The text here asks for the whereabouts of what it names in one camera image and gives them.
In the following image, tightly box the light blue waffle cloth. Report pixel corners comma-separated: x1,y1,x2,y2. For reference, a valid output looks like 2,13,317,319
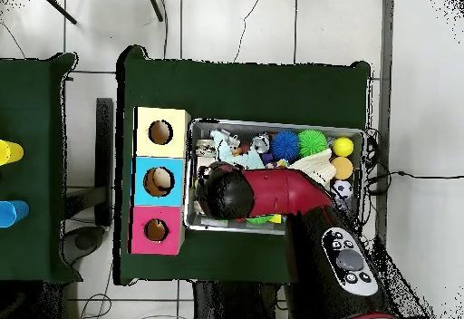
209,129,266,170

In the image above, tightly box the wooden box with three holes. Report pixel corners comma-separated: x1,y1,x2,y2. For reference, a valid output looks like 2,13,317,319
129,106,192,256

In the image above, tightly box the crushed printed drink can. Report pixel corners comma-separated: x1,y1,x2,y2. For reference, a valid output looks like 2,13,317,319
195,138,218,158

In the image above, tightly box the blue spiky rubber ball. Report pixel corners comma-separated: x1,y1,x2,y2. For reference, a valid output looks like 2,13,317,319
270,130,300,162

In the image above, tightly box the dark green table cloth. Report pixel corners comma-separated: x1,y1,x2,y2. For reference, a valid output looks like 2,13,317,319
0,52,82,285
113,44,372,286

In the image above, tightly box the green spiky rubber ball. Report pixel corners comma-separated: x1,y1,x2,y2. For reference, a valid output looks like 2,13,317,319
296,129,328,160

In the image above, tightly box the cream waffle cloth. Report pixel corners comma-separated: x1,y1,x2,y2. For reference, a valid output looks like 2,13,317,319
289,148,337,187

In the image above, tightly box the orange foam ball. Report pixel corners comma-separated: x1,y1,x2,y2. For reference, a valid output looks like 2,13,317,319
330,156,355,181

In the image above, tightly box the yellow smooth ball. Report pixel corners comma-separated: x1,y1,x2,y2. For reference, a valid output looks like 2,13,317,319
332,136,355,158

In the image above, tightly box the small soccer ball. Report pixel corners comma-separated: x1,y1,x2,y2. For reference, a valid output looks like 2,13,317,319
331,179,353,201

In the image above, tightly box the black upright panel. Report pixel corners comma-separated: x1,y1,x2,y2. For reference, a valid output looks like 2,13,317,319
94,97,114,226

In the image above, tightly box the dark grey stand base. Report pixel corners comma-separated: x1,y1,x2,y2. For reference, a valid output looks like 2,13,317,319
63,226,106,266

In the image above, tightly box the black stand leg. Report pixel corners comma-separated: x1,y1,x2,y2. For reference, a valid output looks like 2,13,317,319
41,0,78,25
147,0,165,23

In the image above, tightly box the yellow plastic cup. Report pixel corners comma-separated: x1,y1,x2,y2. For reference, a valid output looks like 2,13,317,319
0,139,25,167

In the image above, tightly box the blue plastic cup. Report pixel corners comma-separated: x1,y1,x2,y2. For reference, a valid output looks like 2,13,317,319
0,199,31,228

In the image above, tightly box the wire mesh bin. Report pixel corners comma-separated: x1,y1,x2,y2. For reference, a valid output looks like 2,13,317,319
182,118,365,237

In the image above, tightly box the black floor cable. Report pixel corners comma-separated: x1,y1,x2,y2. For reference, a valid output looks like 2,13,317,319
365,169,464,194

